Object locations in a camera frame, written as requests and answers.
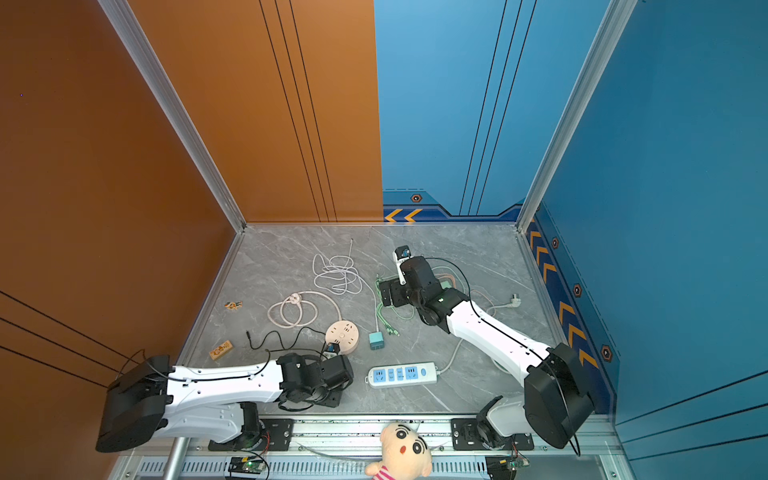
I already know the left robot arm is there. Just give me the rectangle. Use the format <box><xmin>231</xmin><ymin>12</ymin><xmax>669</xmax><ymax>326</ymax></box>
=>
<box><xmin>95</xmin><ymin>353</ymin><xmax>354</xmax><ymax>453</ymax></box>

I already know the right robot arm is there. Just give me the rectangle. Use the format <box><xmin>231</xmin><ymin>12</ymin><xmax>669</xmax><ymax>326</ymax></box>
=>
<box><xmin>379</xmin><ymin>246</ymin><xmax>597</xmax><ymax>455</ymax></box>

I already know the round pink power socket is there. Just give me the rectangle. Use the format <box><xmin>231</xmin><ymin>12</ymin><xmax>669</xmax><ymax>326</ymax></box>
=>
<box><xmin>325</xmin><ymin>320</ymin><xmax>360</xmax><ymax>355</ymax></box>

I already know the white blue power strip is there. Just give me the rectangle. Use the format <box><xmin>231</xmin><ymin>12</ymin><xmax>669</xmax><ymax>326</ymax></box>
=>
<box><xmin>365</xmin><ymin>362</ymin><xmax>438</xmax><ymax>389</ymax></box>

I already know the wooden domino block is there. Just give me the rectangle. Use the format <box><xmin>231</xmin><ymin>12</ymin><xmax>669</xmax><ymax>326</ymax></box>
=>
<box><xmin>209</xmin><ymin>340</ymin><xmax>234</xmax><ymax>361</ymax></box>

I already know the left circuit board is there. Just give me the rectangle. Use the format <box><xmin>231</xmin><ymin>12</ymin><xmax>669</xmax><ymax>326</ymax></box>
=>
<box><xmin>227</xmin><ymin>456</ymin><xmax>270</xmax><ymax>479</ymax></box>

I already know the circuit board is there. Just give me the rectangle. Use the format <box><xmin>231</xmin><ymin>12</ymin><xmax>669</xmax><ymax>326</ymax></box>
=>
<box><xmin>485</xmin><ymin>456</ymin><xmax>530</xmax><ymax>480</ymax></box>
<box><xmin>227</xmin><ymin>456</ymin><xmax>270</xmax><ymax>479</ymax></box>

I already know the plush doll toy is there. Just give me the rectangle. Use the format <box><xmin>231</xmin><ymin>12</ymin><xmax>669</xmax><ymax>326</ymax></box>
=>
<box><xmin>365</xmin><ymin>423</ymin><xmax>433</xmax><ymax>480</ymax></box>

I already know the metal pole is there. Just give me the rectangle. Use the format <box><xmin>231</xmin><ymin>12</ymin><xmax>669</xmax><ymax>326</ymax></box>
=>
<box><xmin>162</xmin><ymin>437</ymin><xmax>190</xmax><ymax>480</ymax></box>

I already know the right circuit board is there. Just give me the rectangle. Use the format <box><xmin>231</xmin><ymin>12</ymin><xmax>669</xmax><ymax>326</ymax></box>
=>
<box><xmin>485</xmin><ymin>456</ymin><xmax>530</xmax><ymax>480</ymax></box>

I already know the black usb cable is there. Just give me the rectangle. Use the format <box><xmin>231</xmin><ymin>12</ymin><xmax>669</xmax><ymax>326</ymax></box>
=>
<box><xmin>244</xmin><ymin>326</ymin><xmax>328</xmax><ymax>355</ymax></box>

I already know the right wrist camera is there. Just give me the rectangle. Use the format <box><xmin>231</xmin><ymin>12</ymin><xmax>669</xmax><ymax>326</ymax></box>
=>
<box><xmin>393</xmin><ymin>245</ymin><xmax>411</xmax><ymax>283</ymax></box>

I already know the green tangled cable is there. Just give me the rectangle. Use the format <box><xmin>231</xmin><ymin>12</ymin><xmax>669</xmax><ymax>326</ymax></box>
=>
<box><xmin>374</xmin><ymin>274</ymin><xmax>415</xmax><ymax>337</ymax></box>

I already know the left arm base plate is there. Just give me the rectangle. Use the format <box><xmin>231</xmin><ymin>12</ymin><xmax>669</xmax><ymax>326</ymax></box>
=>
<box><xmin>207</xmin><ymin>418</ymin><xmax>295</xmax><ymax>453</ymax></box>

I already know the pink socket cord with plug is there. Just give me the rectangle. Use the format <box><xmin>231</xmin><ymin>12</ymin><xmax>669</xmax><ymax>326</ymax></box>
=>
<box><xmin>266</xmin><ymin>290</ymin><xmax>343</xmax><ymax>329</ymax></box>

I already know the white tangled cable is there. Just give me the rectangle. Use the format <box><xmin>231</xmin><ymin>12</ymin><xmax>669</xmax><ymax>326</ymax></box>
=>
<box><xmin>311</xmin><ymin>238</ymin><xmax>365</xmax><ymax>296</ymax></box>

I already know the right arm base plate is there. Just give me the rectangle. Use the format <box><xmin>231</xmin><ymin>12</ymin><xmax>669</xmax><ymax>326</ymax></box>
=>
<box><xmin>450</xmin><ymin>418</ymin><xmax>535</xmax><ymax>451</ymax></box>

